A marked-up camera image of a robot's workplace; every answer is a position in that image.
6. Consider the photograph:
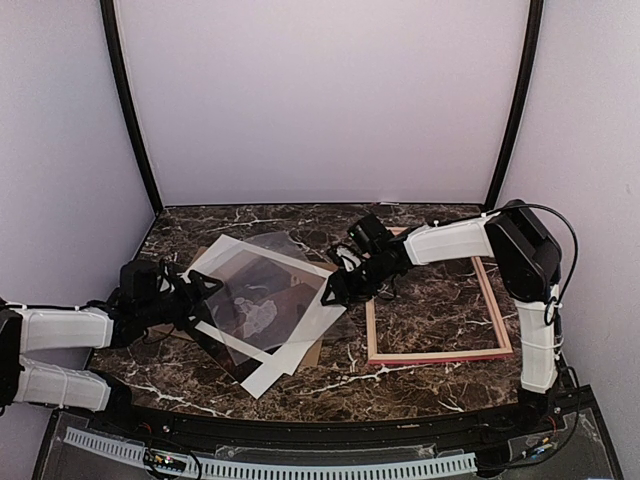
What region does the light wooden picture frame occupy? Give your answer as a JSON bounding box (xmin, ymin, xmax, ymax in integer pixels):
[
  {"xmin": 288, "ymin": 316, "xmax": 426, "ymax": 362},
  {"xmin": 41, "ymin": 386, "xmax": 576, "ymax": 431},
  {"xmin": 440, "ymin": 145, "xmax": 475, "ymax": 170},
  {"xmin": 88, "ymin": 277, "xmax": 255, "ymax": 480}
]
[{"xmin": 365, "ymin": 256, "xmax": 514, "ymax": 366}]

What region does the white slotted cable duct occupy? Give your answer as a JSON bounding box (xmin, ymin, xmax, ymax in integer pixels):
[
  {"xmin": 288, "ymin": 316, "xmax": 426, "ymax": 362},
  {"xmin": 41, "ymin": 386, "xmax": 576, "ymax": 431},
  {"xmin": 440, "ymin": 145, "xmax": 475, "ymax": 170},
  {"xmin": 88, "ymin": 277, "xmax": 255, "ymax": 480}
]
[{"xmin": 63, "ymin": 427, "xmax": 477, "ymax": 480}]

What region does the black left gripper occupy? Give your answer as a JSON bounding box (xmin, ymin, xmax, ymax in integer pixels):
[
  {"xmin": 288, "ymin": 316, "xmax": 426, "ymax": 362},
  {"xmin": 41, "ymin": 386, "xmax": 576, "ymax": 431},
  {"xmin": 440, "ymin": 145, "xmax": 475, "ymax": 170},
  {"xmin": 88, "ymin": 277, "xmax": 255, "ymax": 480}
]
[{"xmin": 138, "ymin": 270, "xmax": 224, "ymax": 333}]

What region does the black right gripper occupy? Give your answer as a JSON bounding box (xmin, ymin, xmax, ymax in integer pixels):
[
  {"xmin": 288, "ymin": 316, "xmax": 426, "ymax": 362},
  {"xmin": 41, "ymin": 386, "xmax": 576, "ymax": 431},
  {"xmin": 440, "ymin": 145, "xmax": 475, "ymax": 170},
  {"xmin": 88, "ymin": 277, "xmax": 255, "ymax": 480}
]
[{"xmin": 321, "ymin": 253, "xmax": 395, "ymax": 306}]

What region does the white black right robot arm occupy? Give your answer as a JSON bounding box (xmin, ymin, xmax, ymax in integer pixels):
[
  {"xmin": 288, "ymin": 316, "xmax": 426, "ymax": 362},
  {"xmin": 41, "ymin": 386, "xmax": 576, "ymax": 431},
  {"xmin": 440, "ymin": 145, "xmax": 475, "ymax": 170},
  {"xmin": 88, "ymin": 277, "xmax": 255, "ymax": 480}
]
[{"xmin": 321, "ymin": 199, "xmax": 572, "ymax": 434}]

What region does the clear acrylic sheet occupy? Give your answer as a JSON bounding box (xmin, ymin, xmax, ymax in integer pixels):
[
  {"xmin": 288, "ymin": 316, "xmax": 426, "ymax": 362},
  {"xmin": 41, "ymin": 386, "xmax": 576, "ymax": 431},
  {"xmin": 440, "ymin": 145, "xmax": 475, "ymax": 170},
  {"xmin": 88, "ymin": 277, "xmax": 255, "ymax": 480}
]
[{"xmin": 205, "ymin": 229, "xmax": 361, "ymax": 369}]

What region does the white photo mat board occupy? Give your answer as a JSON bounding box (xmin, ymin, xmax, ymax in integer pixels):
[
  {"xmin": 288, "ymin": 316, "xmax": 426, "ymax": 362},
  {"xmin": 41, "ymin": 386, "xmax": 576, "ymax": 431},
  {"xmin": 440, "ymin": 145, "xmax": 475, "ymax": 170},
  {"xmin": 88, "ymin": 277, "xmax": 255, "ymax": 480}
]
[{"xmin": 182, "ymin": 234, "xmax": 347, "ymax": 365}]

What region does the left black corner post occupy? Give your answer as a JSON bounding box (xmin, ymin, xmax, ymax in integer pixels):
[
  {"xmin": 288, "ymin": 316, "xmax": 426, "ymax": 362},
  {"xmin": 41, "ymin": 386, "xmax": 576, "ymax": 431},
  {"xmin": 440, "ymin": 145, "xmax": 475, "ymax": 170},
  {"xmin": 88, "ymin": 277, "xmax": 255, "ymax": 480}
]
[{"xmin": 99, "ymin": 0, "xmax": 164, "ymax": 216}]

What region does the black corner post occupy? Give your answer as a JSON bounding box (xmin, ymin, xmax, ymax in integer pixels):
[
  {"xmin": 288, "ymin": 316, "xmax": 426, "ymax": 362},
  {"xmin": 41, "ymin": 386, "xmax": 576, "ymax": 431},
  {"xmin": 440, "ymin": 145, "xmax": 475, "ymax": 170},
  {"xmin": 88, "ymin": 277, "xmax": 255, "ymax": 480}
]
[
  {"xmin": 99, "ymin": 0, "xmax": 164, "ymax": 216},
  {"xmin": 483, "ymin": 0, "xmax": 544, "ymax": 210}
]

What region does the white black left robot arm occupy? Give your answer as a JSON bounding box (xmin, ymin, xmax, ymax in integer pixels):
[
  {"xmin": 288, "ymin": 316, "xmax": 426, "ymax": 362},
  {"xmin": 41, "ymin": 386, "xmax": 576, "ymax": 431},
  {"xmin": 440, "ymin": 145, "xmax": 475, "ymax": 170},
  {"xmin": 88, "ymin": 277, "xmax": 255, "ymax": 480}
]
[{"xmin": 1, "ymin": 260, "xmax": 224, "ymax": 436}]

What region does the brown cardboard backing board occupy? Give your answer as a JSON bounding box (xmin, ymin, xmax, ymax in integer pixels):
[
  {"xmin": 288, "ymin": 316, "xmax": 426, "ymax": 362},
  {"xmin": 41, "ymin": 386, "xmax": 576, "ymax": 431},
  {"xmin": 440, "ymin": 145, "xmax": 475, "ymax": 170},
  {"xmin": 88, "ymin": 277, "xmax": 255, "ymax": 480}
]
[{"xmin": 150, "ymin": 246, "xmax": 322, "ymax": 367}]

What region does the black front table rail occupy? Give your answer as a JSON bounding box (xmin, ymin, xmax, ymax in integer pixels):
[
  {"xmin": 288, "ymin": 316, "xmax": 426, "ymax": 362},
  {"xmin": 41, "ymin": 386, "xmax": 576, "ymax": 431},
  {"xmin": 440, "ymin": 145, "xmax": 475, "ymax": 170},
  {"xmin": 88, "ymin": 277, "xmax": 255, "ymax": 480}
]
[{"xmin": 76, "ymin": 404, "xmax": 563, "ymax": 451}]

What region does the right black corner post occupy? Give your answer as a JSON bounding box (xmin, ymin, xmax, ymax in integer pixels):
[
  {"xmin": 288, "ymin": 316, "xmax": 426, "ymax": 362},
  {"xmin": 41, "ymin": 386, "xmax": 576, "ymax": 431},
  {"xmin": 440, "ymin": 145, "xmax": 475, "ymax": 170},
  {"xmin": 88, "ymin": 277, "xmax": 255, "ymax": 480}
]
[{"xmin": 483, "ymin": 0, "xmax": 544, "ymax": 210}]

